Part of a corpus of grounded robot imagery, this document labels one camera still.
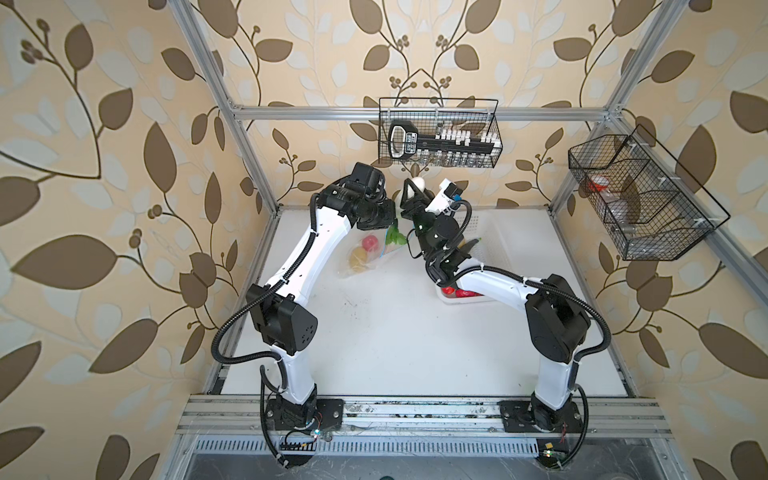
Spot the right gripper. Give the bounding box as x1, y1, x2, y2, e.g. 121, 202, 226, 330
402, 181, 441, 262

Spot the white green cucumber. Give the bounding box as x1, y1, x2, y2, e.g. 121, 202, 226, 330
411, 177, 426, 192

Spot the green leafy vegetable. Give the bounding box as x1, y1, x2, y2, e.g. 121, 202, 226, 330
385, 223, 408, 246

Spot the small red apple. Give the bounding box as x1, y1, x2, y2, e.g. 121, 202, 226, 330
361, 234, 380, 253

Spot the clear zip top bag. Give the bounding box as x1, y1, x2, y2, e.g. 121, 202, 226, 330
337, 226, 406, 278

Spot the yellow potato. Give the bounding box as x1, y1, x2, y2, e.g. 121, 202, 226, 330
348, 247, 368, 273

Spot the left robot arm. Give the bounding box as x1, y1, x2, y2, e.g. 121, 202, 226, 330
211, 162, 395, 408

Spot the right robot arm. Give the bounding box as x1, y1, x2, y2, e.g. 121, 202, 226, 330
400, 179, 611, 412

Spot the black tool in basket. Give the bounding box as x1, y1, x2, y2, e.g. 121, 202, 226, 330
384, 121, 503, 162

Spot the white plastic basket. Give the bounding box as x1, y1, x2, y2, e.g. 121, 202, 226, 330
436, 210, 520, 305

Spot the red white item in basket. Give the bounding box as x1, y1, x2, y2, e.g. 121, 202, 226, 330
585, 175, 611, 194

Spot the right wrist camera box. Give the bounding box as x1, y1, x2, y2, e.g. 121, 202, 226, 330
425, 179, 463, 215

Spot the back wire basket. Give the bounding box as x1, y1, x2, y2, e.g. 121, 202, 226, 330
377, 96, 503, 169

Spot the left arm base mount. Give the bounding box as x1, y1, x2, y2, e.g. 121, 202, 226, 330
266, 397, 345, 432

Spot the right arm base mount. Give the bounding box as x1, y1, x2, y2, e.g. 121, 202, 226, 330
498, 397, 585, 435

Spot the side wire basket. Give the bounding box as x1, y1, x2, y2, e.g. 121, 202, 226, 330
568, 124, 731, 262

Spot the aluminium front rail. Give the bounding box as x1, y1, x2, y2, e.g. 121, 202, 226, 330
176, 395, 672, 439

